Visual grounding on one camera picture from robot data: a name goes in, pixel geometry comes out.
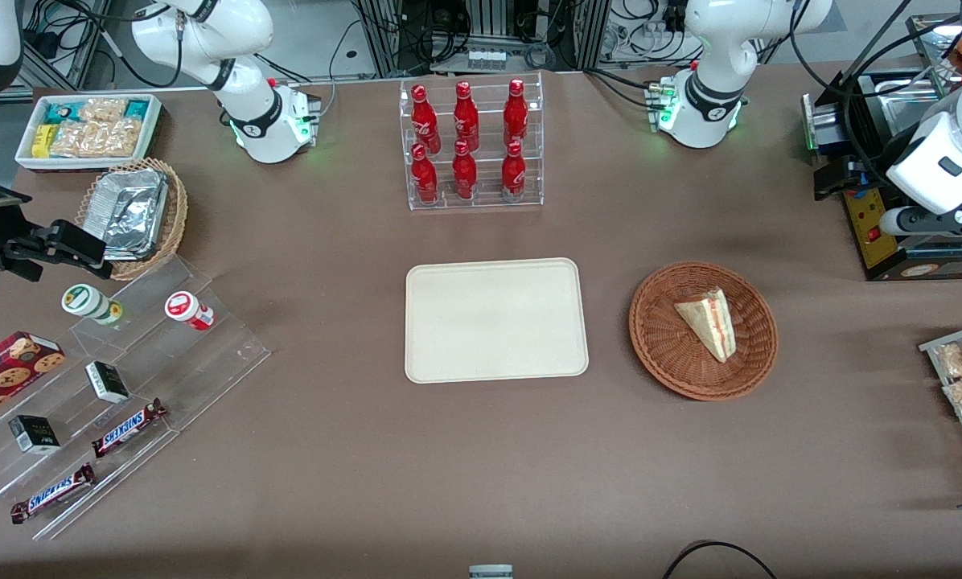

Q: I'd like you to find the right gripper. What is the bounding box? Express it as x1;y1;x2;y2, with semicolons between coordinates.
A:
0;165;116;300

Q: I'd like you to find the triangular sandwich wedge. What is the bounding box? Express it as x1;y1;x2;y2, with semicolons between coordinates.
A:
674;288;738;363

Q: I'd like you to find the oval light wicker basket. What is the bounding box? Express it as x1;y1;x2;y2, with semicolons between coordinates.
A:
75;157;189;282

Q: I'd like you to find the round brown wicker basket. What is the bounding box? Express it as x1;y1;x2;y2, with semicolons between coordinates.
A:
628;261;779;401

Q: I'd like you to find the beige rectangular serving tray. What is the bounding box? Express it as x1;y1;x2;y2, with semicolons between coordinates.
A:
405;257;590;384

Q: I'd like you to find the black hot food machine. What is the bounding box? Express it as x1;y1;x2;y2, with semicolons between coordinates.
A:
803;12;962;282

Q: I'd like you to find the green capped white bottle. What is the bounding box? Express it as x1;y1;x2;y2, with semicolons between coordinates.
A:
61;284;125;326

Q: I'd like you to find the silver foil container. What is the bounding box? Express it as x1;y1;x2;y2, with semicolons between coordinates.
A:
99;169;170;260

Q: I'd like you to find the white snack bin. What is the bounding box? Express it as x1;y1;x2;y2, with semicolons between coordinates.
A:
14;93;163;172

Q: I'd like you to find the large rice cracker bag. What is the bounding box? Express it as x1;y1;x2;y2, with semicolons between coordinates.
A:
51;119;142;159

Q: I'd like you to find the steel food pan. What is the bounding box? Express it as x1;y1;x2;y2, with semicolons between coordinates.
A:
867;76;947;139

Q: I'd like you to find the red capped white bottle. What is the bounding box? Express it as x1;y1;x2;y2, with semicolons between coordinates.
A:
165;291;215;331

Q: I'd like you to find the small rice cracker bag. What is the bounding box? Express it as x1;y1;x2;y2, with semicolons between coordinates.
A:
79;96;128;123

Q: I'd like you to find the small black box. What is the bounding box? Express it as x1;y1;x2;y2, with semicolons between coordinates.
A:
84;361;130;404
8;415;61;455

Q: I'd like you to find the red cookie box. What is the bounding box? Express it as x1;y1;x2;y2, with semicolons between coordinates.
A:
0;331;67;427

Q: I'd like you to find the clear acrylic stepped shelf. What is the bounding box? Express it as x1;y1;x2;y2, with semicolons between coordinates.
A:
0;256;273;541

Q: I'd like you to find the Snickers chocolate bar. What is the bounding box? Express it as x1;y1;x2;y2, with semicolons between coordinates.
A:
91;398;168;458
10;463;97;524

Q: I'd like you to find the red cola bottle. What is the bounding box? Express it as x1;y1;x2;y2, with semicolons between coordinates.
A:
411;83;442;154
501;141;527;202
504;78;528;150
453;80;480;152
410;143;440;203
452;140;478;200

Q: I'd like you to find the clear acrylic bottle rack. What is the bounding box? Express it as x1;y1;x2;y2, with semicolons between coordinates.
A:
399;71;545;211

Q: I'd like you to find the black cable loop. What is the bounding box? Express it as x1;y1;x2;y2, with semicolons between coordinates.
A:
662;540;779;579

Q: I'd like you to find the aluminium frame rack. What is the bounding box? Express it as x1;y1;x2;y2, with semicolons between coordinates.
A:
352;0;611;77

